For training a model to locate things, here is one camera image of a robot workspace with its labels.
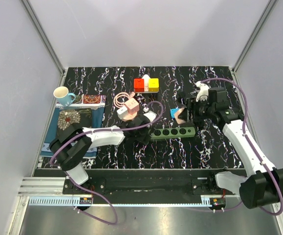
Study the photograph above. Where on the yellow cube socket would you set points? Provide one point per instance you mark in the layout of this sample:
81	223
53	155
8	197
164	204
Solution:
153	85

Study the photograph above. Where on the round pink power strip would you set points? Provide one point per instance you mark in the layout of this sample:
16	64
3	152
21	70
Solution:
129	117

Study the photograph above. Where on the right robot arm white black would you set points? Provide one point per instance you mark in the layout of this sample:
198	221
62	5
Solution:
263	183

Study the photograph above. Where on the pink cube socket front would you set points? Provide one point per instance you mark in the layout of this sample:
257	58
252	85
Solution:
132	106

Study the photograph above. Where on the pink cube socket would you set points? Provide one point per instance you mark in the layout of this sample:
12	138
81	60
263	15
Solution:
132	106
179	118

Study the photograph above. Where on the blue plug adapter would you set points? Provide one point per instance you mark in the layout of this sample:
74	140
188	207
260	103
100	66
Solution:
172	112

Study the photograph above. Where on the patterned blue cloth mat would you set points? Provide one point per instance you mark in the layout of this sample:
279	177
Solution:
95	102

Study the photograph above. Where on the red cube socket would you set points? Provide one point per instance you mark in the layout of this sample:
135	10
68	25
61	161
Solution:
138	85

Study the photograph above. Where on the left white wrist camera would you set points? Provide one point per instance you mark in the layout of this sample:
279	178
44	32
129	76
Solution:
151	113

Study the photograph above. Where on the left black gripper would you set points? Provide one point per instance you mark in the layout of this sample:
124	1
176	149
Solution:
145	138

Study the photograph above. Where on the black floral square plate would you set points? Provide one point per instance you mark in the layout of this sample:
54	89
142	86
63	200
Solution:
80	117

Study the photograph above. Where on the green power strip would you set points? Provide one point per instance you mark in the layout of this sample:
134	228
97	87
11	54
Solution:
173	133

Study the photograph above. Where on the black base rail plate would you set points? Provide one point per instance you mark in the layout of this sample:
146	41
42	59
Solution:
150	186

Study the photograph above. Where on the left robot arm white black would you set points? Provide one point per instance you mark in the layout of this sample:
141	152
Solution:
72	144

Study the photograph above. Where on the blue ceramic mug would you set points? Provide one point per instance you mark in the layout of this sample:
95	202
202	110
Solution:
63	96

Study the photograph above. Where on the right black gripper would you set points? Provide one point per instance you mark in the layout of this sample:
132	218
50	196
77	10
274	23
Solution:
186	114

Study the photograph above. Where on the white triangular power strip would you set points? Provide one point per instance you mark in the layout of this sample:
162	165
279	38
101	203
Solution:
146	83

